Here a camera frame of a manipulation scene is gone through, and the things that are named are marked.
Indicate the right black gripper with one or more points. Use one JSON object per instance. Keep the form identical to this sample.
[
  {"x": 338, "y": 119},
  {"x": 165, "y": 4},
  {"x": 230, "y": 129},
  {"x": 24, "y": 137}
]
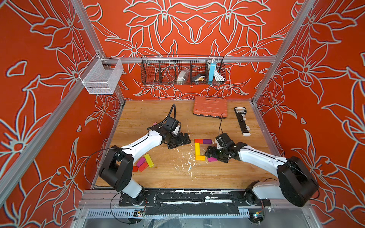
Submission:
[{"x": 214, "y": 149}]

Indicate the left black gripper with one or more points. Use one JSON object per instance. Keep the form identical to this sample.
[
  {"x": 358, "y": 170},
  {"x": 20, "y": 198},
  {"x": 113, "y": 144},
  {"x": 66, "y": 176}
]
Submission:
[{"x": 181, "y": 140}]

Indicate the purple block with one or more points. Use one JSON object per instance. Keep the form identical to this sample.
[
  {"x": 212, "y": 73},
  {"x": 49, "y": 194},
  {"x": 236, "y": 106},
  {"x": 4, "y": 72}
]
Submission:
[{"x": 207, "y": 141}]

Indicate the short red block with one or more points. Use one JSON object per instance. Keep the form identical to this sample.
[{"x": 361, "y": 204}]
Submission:
[{"x": 198, "y": 141}]

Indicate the orange yellow block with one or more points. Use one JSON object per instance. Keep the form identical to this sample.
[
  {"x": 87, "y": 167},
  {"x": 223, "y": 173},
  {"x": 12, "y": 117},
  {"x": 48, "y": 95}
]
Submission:
[{"x": 200, "y": 158}]

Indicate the yellow long block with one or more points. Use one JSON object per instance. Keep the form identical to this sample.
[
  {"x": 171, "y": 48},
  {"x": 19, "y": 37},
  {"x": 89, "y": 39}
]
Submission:
[
  {"x": 149, "y": 160},
  {"x": 197, "y": 149}
]

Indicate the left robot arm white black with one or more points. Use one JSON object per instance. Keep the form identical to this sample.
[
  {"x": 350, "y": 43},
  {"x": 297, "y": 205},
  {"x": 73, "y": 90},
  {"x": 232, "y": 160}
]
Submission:
[{"x": 117, "y": 167}]

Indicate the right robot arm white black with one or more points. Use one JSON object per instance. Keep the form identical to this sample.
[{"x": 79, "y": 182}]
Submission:
[{"x": 293, "y": 181}]

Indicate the yellow long block front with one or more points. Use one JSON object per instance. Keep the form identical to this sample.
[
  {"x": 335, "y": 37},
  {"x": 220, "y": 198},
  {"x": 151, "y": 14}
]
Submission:
[{"x": 149, "y": 160}]

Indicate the magenta block front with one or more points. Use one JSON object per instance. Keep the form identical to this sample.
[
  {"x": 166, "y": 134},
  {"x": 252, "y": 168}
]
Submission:
[{"x": 141, "y": 161}]

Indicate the black strip tool with white end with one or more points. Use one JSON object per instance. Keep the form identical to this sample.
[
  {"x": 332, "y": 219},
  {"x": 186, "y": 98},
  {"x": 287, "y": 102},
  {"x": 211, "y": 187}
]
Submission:
[{"x": 241, "y": 117}]

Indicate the red plastic tool case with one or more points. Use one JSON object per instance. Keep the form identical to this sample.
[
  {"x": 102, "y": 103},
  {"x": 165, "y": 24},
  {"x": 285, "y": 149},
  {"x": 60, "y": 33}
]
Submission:
[{"x": 210, "y": 107}]

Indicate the red long block front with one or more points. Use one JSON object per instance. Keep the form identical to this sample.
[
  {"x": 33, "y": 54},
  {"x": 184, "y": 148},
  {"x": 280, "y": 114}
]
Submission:
[{"x": 142, "y": 167}]

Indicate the silver bag in basket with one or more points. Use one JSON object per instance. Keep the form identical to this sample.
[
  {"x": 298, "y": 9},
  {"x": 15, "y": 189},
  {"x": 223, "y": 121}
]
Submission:
[{"x": 183, "y": 77}]

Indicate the black box in basket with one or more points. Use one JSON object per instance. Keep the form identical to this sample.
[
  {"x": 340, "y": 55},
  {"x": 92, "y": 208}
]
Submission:
[{"x": 198, "y": 78}]

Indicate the light blue box in basket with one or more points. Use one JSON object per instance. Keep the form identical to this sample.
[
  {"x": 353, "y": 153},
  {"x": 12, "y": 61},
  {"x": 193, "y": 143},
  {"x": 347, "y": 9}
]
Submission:
[{"x": 212, "y": 69}]

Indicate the black wire wall basket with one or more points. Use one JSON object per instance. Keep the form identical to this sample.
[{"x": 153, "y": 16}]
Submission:
[{"x": 164, "y": 69}]

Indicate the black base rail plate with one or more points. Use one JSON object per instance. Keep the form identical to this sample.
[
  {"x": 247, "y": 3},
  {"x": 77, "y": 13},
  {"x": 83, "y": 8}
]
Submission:
[{"x": 196, "y": 203}]

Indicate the white wire basket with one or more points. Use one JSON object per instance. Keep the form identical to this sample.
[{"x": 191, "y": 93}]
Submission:
[{"x": 102, "y": 76}]

